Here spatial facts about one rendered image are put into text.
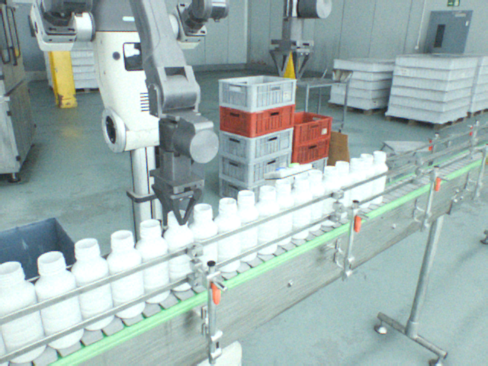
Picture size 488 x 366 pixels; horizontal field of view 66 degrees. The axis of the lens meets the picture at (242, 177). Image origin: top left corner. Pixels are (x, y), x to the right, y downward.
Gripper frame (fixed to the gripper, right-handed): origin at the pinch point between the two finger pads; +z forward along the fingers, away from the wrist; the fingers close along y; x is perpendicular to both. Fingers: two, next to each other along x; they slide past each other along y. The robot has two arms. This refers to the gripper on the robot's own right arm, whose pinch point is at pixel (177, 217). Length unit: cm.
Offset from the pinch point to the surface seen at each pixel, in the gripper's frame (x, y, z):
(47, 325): -26.2, 2.7, 10.8
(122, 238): -11.3, -0.5, 1.0
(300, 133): 246, -183, 60
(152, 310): -8.5, 4.1, 15.9
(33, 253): -18, -59, 32
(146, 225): -5.9, -1.4, 0.4
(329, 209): 45.3, 3.3, 10.0
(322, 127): 282, -185, 59
